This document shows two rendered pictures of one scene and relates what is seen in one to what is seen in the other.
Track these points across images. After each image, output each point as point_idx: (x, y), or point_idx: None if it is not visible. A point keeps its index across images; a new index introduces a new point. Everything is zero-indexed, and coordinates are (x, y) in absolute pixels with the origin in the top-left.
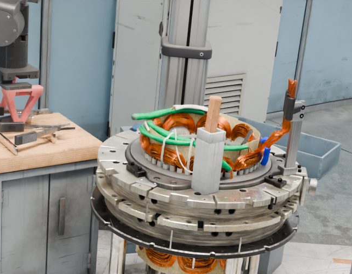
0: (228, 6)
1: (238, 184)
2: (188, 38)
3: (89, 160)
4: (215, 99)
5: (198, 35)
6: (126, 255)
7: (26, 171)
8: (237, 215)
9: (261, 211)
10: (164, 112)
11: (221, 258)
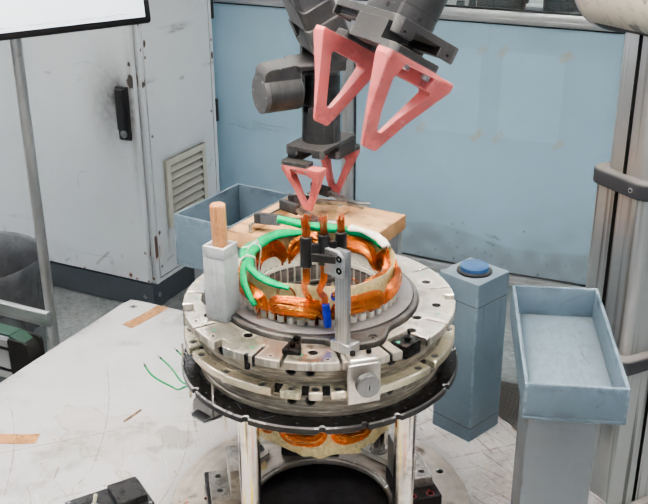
0: None
1: (251, 326)
2: (625, 161)
3: None
4: (210, 205)
5: (637, 159)
6: (435, 427)
7: None
8: (226, 359)
9: (255, 370)
10: (331, 227)
11: (199, 399)
